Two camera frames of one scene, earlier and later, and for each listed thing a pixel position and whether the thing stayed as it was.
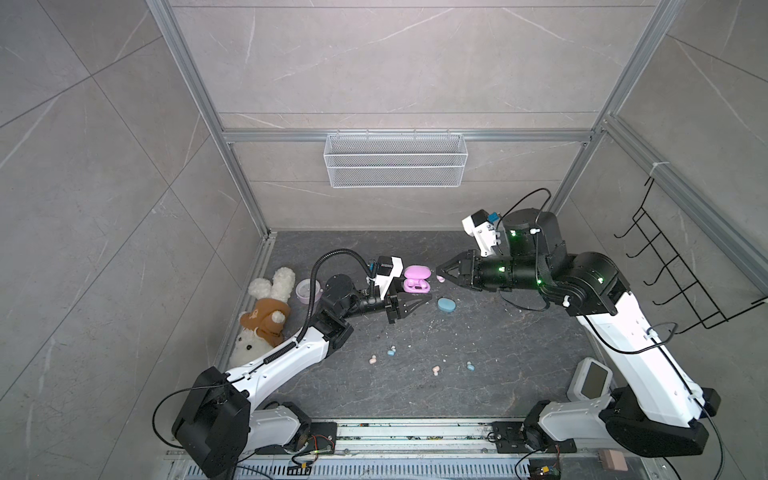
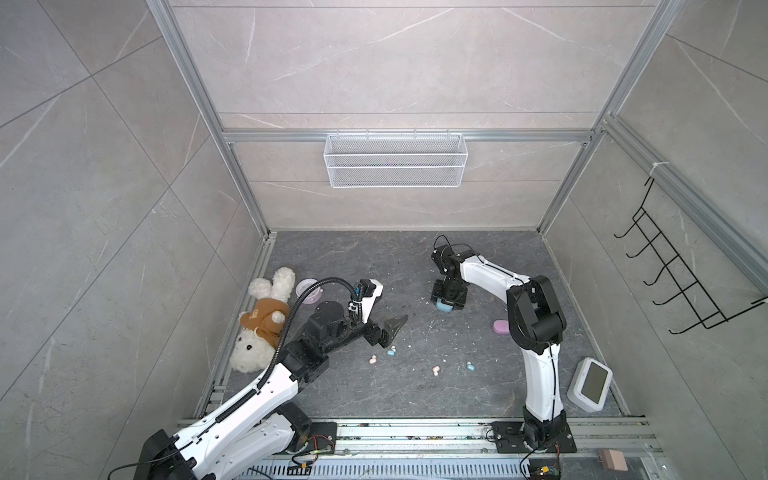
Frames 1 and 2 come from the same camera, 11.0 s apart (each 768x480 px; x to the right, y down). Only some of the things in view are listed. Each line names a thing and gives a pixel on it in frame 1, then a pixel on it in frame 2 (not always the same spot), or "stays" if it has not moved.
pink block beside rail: x=612 y=459 stays
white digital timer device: x=591 y=380 stays
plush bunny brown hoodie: x=261 y=324 stays
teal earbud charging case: x=446 y=304 stays
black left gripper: x=394 y=304 -> x=374 y=336
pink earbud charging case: x=417 y=279 -> x=501 y=327
